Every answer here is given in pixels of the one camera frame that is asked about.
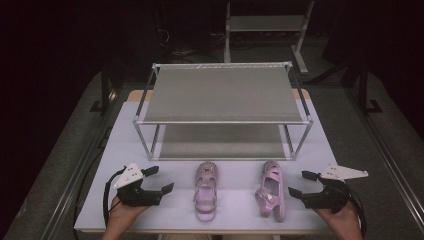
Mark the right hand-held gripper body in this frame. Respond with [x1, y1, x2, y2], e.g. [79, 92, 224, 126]
[301, 164, 370, 215]

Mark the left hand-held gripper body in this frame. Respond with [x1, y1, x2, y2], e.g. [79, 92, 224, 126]
[113, 162, 164, 207]

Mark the pink child sandal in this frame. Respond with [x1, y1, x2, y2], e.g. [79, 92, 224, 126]
[192, 161, 220, 223]
[254, 160, 287, 224]

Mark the grey two-tier shoe rack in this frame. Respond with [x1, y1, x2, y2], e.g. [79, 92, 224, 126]
[132, 61, 315, 162]

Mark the person's left hand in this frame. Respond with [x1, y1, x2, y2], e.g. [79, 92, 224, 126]
[107, 196, 150, 231]

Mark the person's right hand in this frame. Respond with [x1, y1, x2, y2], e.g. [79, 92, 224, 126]
[314, 201, 361, 231]

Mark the black metal stand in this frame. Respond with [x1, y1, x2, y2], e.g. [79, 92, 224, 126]
[357, 64, 384, 115]

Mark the white metal stand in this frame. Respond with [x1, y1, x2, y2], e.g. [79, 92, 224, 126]
[223, 0, 316, 75]

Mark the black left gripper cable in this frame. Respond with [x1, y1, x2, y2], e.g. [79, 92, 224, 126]
[102, 166, 127, 229]

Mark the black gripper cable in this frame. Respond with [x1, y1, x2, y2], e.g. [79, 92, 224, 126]
[102, 166, 127, 229]
[346, 188, 368, 238]

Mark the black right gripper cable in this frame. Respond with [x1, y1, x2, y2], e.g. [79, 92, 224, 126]
[346, 188, 368, 238]

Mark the aluminium floor rail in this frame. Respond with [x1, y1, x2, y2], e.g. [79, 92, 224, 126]
[39, 96, 118, 240]
[346, 88, 424, 234]

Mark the tangle of floor cables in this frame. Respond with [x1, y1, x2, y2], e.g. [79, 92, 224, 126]
[155, 26, 225, 64]

